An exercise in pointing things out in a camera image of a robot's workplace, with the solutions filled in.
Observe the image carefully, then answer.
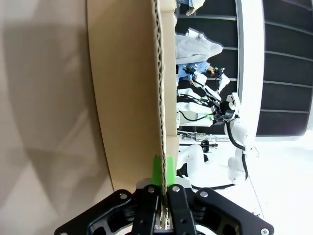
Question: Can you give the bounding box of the person in white coat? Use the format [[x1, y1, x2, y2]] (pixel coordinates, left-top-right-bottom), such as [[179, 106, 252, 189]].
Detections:
[[175, 30, 224, 65]]

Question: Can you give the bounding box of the brown cardboard shipping box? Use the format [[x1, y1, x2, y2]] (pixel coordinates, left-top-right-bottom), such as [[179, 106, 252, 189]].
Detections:
[[86, 0, 180, 194]]

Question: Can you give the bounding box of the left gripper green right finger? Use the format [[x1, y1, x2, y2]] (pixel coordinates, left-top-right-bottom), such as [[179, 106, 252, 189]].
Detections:
[[166, 156, 274, 235]]

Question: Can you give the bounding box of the black right arm cable sleeve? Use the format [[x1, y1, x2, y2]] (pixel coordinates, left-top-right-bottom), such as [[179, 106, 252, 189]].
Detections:
[[224, 121, 249, 178]]

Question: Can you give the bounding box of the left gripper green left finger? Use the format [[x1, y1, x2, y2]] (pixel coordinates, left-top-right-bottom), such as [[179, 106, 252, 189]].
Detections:
[[54, 156, 167, 235]]

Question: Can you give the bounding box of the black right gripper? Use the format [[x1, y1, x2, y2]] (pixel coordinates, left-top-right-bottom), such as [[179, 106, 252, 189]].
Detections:
[[212, 101, 236, 124]]

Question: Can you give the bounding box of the person in light blue shirt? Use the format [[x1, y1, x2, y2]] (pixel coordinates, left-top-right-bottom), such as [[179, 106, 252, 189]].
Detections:
[[177, 61, 217, 83]]

